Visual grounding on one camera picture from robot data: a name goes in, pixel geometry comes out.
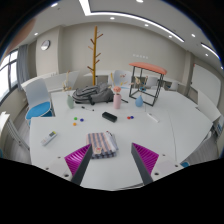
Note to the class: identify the round ceiling spotlights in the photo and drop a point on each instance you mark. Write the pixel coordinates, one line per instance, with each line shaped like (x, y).
(112, 18)

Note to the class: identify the grey backpack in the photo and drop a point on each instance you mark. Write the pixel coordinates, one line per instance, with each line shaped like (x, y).
(95, 95)

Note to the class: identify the white metal rack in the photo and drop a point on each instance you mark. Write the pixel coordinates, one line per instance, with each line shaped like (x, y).
(6, 120)

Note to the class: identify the short ceiling strip light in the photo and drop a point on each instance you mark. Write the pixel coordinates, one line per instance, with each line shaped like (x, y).
(210, 50)

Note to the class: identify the white remote control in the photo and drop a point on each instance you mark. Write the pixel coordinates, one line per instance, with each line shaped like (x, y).
(49, 138)

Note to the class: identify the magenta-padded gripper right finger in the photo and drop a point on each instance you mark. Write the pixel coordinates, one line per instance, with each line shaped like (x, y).
(146, 159)

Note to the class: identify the black rectangular box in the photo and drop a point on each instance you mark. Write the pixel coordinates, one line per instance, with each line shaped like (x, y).
(109, 117)

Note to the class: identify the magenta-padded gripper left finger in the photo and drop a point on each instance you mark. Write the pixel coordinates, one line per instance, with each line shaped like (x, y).
(77, 159)

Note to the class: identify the black-frame orange-top side table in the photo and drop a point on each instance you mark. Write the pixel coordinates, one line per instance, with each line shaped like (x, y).
(148, 67)

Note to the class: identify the blue round magnet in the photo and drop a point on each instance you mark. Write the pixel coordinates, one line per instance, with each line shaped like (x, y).
(81, 119)
(132, 117)

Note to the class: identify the white chair with blue seat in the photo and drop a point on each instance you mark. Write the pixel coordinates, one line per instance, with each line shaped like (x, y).
(36, 90)

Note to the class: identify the pink vase with flowers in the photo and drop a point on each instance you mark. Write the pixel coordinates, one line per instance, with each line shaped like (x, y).
(117, 101)

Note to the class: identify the grey purple striped towel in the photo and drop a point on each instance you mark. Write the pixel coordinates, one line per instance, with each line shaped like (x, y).
(101, 143)

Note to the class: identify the yellow wooden coat stand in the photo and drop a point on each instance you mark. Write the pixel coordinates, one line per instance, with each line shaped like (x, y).
(95, 56)

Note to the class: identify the grey curtain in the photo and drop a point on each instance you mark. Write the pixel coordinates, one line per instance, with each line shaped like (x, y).
(22, 65)

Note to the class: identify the white bar-shaped stick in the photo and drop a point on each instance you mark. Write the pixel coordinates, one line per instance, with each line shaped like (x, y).
(153, 117)

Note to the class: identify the long ceiling strip light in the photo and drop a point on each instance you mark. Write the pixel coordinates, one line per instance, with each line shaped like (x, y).
(85, 6)

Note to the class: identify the green round magnet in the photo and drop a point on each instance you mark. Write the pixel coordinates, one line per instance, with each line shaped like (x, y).
(75, 118)

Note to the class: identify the window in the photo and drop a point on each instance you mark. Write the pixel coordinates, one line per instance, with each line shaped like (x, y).
(7, 76)

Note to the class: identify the round wall clock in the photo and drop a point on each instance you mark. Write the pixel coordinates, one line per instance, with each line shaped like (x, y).
(45, 45)

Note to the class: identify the orange round magnet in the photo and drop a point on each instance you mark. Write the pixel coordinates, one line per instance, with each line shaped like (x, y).
(74, 124)

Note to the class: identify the green vase with dried stems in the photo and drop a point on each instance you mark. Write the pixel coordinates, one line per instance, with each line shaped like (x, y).
(70, 102)

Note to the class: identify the thin black pen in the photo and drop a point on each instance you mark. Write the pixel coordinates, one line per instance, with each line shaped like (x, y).
(124, 100)

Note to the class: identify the blue vase with stems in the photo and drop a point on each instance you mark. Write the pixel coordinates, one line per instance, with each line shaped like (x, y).
(139, 101)

